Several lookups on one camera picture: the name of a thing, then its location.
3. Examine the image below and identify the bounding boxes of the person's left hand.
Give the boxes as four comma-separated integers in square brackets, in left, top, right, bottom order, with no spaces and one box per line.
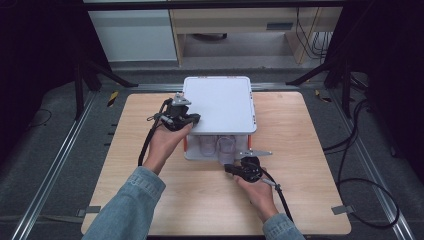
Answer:
[142,121,195,175]

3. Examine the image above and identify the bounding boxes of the white lidded plastic box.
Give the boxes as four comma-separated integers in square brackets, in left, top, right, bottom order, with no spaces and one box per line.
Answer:
[182,75,258,162]

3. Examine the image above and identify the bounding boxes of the yellow black tape strip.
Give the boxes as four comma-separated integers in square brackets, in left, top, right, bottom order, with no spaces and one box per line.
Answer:
[314,89,333,104]
[106,90,120,108]

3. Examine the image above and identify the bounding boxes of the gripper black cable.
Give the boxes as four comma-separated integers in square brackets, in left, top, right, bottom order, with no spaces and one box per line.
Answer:
[260,167,295,223]
[137,97,172,167]

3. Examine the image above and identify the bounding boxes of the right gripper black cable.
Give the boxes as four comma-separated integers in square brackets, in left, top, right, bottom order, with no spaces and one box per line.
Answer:
[260,167,295,223]

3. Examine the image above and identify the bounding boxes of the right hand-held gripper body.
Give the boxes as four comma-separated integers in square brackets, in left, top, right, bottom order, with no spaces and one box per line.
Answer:
[233,149,273,184]

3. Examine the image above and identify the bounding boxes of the metal cross rail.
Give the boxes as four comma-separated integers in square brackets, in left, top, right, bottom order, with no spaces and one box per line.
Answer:
[129,82,302,93]

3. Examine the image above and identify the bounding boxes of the person's right hand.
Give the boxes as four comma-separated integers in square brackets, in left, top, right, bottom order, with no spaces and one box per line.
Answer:
[233,166,280,224]

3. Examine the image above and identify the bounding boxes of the metal floor rail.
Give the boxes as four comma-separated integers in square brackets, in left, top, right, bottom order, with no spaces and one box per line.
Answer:
[327,89,416,240]
[11,91,98,240]

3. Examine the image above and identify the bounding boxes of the white cabinet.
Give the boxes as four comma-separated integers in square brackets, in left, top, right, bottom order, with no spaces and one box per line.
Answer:
[87,9,178,63]

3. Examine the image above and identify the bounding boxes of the thin black floor cable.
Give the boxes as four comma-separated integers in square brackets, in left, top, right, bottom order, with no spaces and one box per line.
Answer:
[27,107,53,130]

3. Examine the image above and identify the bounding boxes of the black tripod stand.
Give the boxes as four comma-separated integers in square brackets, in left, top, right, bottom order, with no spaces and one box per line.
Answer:
[285,58,369,120]
[71,54,140,121]

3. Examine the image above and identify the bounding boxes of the grey tape piece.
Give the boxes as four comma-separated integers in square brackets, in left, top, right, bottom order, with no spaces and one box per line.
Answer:
[331,204,355,216]
[76,205,102,218]

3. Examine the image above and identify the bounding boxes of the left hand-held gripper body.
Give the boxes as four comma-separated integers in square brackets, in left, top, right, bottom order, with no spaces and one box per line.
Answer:
[146,92,196,132]

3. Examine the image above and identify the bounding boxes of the light wooden desk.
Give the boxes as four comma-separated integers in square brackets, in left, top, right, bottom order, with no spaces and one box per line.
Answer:
[169,7,344,66]

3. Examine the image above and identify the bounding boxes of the hanging black desk cables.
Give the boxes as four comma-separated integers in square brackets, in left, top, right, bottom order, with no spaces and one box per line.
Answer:
[295,7,335,64]

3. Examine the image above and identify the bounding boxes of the thick black floor cable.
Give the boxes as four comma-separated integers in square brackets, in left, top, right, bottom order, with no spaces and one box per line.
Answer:
[322,99,400,230]

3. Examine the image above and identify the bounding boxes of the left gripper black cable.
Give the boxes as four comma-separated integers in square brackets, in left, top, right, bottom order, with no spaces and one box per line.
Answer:
[137,97,172,167]

